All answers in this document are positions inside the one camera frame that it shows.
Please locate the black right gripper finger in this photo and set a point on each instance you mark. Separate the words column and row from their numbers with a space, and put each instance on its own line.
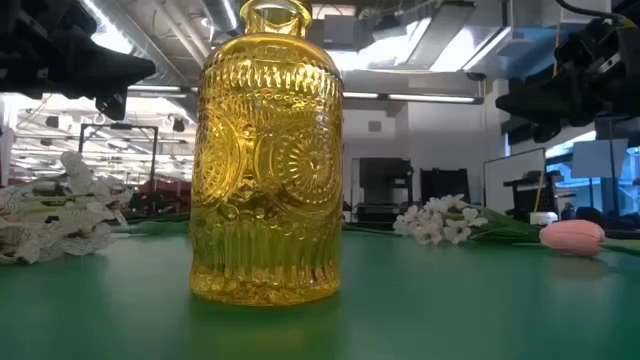
column 546, row 132
column 550, row 100

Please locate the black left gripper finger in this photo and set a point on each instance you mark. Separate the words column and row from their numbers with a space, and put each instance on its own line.
column 112, row 105
column 110, row 67

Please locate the pink artificial tulip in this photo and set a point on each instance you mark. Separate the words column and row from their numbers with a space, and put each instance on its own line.
column 572, row 237

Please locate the white veined artificial flower bunch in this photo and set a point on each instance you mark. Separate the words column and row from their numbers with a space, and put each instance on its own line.
column 75, row 240

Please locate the yellow embossed glass vase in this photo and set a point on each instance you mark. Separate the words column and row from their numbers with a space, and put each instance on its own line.
column 265, row 175

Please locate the ceiling light strip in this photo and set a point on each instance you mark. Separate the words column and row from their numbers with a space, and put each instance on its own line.
column 430, row 98
column 160, row 89

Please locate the whiteboard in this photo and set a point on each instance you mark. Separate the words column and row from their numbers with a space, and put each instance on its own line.
column 515, row 180

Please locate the white panel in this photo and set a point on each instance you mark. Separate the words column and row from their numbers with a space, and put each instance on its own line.
column 600, row 157

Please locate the black standing desk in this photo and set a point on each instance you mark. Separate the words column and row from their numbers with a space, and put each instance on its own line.
column 532, row 192

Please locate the red equipment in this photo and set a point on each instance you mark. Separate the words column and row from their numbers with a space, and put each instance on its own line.
column 165, row 192

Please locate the black chair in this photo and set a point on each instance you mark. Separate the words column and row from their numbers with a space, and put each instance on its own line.
column 445, row 185

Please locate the white blossom artificial flower spray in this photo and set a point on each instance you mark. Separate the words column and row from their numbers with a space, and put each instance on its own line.
column 452, row 231

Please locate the black cabinet machine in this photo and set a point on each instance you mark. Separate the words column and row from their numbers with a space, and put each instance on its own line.
column 382, row 175

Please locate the green table mat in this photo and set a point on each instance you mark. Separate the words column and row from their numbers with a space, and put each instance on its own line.
column 450, row 310

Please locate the black metal frame stand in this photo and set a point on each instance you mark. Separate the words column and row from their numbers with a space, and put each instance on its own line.
column 155, row 150

